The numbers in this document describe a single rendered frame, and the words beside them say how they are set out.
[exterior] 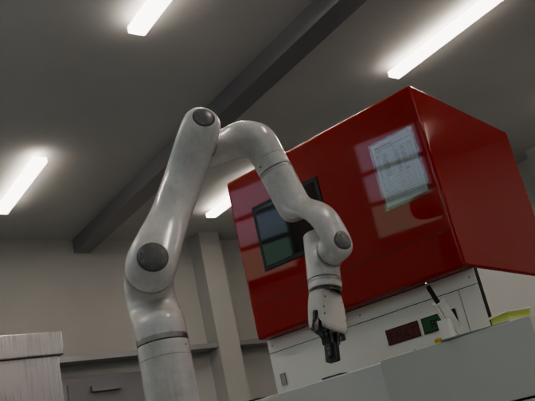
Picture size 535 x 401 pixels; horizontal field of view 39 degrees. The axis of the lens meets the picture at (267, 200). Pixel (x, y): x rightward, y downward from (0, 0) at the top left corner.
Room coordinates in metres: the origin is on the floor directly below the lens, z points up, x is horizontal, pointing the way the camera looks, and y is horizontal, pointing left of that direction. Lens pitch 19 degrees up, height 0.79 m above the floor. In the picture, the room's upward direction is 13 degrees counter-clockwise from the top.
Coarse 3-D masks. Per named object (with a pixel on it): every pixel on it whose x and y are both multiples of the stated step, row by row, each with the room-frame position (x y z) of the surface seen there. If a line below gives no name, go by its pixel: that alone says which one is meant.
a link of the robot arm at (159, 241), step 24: (192, 120) 1.70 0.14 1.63; (216, 120) 1.72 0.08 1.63; (192, 144) 1.72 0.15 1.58; (216, 144) 1.81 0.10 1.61; (168, 168) 1.75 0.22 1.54; (192, 168) 1.74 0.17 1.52; (168, 192) 1.73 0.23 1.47; (192, 192) 1.75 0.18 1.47; (168, 216) 1.71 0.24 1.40; (144, 240) 1.65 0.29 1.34; (168, 240) 1.67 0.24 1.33; (144, 264) 1.64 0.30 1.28; (168, 264) 1.66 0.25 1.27; (144, 288) 1.69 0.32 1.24
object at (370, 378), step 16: (368, 368) 1.72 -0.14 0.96; (320, 384) 1.80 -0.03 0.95; (336, 384) 1.78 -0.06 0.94; (352, 384) 1.75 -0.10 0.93; (368, 384) 1.73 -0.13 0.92; (384, 384) 1.70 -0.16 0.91; (256, 400) 1.92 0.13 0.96; (272, 400) 1.89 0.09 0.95; (288, 400) 1.86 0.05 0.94; (304, 400) 1.84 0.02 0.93; (320, 400) 1.81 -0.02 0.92; (336, 400) 1.78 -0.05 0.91; (352, 400) 1.76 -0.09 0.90; (368, 400) 1.73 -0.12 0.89; (384, 400) 1.71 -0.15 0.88
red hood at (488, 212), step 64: (384, 128) 2.23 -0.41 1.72; (448, 128) 2.32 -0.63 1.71; (256, 192) 2.57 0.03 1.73; (320, 192) 2.41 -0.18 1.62; (384, 192) 2.27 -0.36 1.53; (448, 192) 2.19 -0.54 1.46; (512, 192) 2.63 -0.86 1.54; (256, 256) 2.60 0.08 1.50; (384, 256) 2.31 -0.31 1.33; (448, 256) 2.18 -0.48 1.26; (512, 256) 2.47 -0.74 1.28; (256, 320) 2.64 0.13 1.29
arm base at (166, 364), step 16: (144, 352) 1.69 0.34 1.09; (160, 352) 1.68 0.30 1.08; (176, 352) 1.69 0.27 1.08; (144, 368) 1.70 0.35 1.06; (160, 368) 1.68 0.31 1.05; (176, 368) 1.69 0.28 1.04; (192, 368) 1.72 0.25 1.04; (144, 384) 1.71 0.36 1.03; (160, 384) 1.68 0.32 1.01; (176, 384) 1.68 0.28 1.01; (192, 384) 1.71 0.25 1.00; (160, 400) 1.68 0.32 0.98; (176, 400) 1.68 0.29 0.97; (192, 400) 1.70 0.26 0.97
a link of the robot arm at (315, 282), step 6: (318, 276) 1.82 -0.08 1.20; (324, 276) 1.82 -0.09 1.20; (330, 276) 1.82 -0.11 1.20; (336, 276) 1.83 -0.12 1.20; (312, 282) 1.83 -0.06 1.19; (318, 282) 1.82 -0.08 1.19; (324, 282) 1.81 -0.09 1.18; (330, 282) 1.81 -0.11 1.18; (336, 282) 1.82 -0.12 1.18; (312, 288) 1.83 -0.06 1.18
